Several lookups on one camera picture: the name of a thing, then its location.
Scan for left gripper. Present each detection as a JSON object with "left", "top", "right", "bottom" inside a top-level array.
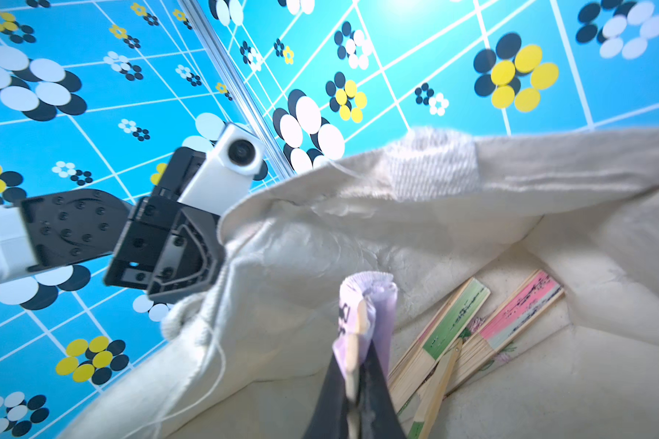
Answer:
[{"left": 104, "top": 147, "right": 225, "bottom": 304}]

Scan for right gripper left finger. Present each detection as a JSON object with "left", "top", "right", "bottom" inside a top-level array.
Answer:
[{"left": 302, "top": 355, "right": 348, "bottom": 439}]

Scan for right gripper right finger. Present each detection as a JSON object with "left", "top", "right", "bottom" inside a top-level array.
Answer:
[{"left": 357, "top": 344, "right": 406, "bottom": 439}]

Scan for plain wooden folding fan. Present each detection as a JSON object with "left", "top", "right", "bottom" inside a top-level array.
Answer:
[{"left": 406, "top": 338, "right": 463, "bottom": 439}]

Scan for pink paper folding fan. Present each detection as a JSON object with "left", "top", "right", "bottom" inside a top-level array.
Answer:
[{"left": 445, "top": 270, "right": 564, "bottom": 396}]

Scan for beige canvas tote bag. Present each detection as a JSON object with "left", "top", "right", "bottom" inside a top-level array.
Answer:
[{"left": 63, "top": 128, "right": 659, "bottom": 438}]

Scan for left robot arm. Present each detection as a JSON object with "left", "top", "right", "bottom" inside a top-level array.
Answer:
[{"left": 0, "top": 147, "right": 225, "bottom": 304}]

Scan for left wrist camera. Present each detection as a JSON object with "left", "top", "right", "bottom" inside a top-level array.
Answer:
[{"left": 179, "top": 124, "right": 264, "bottom": 216}]

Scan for left aluminium corner post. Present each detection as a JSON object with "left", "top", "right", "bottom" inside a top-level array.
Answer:
[{"left": 179, "top": 0, "right": 295, "bottom": 180}]

